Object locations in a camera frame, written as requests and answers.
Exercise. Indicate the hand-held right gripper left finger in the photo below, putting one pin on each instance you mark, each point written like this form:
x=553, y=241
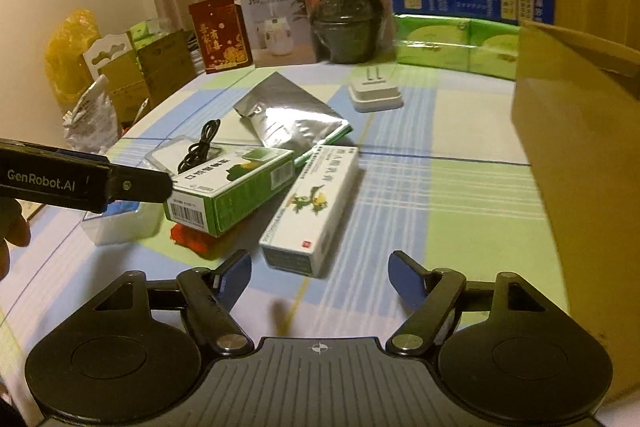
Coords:
x=235, y=279

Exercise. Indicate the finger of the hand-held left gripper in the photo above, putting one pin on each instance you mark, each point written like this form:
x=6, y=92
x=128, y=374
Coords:
x=142, y=189

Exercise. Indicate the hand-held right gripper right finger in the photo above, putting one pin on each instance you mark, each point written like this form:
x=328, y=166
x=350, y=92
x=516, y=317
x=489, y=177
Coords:
x=402, y=279

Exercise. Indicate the clear plastic box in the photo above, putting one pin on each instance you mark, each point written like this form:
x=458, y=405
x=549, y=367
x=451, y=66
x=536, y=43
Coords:
x=120, y=227

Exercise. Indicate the red packet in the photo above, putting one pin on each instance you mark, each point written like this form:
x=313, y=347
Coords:
x=187, y=239

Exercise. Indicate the green and white box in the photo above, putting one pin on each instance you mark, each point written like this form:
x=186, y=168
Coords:
x=240, y=197

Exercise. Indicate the white box with dragon print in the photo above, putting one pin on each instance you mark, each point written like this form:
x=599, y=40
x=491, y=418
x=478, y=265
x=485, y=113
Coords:
x=310, y=217

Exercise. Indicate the large cardboard box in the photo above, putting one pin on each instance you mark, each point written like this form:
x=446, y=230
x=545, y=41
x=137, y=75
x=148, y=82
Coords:
x=575, y=132

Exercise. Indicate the desktop with checked tablecloth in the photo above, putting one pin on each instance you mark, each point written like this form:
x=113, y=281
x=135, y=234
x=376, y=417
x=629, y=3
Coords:
x=450, y=217

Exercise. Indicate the person's left hand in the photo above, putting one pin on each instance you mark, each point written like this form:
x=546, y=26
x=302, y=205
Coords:
x=12, y=227

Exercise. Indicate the white plastic bag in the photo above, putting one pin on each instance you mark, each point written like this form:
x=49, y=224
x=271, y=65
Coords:
x=90, y=122

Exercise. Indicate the olive cardboard box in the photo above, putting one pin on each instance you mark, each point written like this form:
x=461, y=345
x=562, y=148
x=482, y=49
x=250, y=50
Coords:
x=127, y=99

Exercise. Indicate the yellow plastic bag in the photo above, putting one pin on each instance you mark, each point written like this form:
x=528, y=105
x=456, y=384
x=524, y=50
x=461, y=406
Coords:
x=70, y=57

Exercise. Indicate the small brown cardboard box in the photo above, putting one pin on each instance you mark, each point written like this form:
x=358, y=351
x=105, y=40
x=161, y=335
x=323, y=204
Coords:
x=167, y=67

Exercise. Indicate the white hang-tab box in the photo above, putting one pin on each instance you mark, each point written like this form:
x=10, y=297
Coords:
x=107, y=57

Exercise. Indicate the light green box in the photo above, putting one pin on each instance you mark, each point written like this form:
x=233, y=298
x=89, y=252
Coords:
x=145, y=34

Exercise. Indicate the silver foil pouch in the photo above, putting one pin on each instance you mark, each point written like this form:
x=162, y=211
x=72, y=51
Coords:
x=295, y=117

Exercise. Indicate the red envelope pack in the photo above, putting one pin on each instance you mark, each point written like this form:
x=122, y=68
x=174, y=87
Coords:
x=220, y=37

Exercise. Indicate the white power adapter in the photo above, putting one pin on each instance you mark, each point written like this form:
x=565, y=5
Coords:
x=375, y=99

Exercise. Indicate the white humidifier box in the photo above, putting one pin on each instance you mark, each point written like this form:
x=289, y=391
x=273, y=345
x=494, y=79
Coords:
x=272, y=27

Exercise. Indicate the green tissue pack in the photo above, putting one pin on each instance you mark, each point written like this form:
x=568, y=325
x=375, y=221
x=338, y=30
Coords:
x=495, y=52
x=430, y=42

